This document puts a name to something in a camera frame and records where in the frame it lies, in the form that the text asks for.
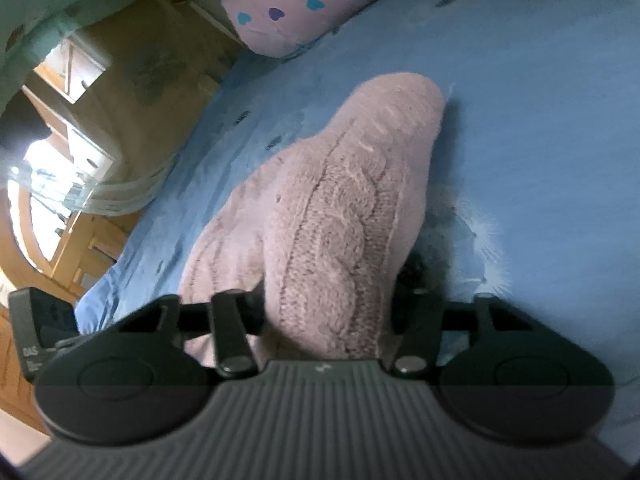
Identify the pink heart-print quilt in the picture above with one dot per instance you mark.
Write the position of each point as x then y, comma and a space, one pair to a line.
300, 5

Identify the blue floral bed sheet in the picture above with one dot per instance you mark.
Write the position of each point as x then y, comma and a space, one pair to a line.
540, 110

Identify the pink knitted cardigan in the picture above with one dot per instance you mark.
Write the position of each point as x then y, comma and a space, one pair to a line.
340, 200

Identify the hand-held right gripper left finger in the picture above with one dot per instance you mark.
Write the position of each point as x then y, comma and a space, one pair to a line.
235, 312

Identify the wooden cabinet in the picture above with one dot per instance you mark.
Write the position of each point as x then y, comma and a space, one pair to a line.
130, 70

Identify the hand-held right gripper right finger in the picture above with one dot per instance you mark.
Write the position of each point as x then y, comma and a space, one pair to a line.
416, 320

